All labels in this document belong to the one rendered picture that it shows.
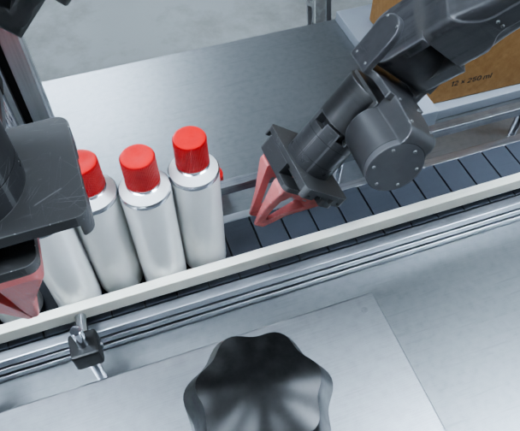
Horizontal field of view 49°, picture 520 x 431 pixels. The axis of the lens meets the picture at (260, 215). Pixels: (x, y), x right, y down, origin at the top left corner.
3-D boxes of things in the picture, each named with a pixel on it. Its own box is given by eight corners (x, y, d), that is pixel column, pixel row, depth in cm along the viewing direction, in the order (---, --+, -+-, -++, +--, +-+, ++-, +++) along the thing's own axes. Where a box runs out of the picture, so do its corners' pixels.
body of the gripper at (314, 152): (296, 200, 59) (344, 150, 55) (260, 134, 64) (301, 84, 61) (337, 211, 63) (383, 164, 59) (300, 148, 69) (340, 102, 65)
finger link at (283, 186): (243, 235, 64) (294, 178, 59) (222, 189, 68) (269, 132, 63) (286, 244, 68) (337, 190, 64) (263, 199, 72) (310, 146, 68)
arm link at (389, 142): (444, 48, 58) (389, 6, 53) (502, 114, 51) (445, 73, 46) (363, 132, 64) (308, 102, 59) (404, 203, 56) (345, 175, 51)
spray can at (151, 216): (159, 299, 67) (127, 185, 50) (135, 269, 69) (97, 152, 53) (196, 274, 69) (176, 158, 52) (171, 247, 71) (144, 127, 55)
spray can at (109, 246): (92, 291, 67) (38, 176, 51) (110, 255, 70) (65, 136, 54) (134, 301, 67) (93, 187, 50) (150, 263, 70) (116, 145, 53)
